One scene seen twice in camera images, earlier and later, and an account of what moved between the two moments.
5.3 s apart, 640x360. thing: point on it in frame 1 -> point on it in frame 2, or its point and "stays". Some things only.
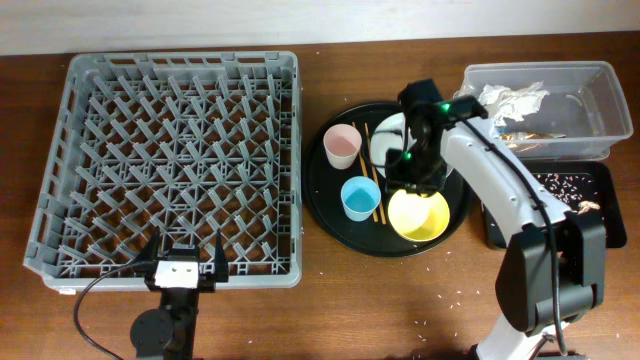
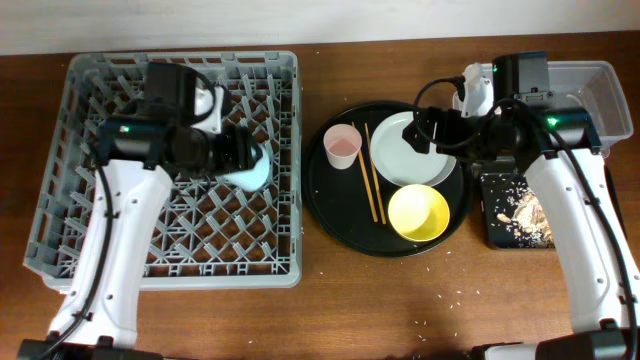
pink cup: [342, 144] stays
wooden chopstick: [374, 176] stays
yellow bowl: [417, 218] stays
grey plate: [393, 133] stays
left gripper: [206, 281] -> [239, 154]
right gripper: [396, 177] -> [450, 120]
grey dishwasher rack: [190, 142] stays
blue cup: [360, 195] -> [249, 179]
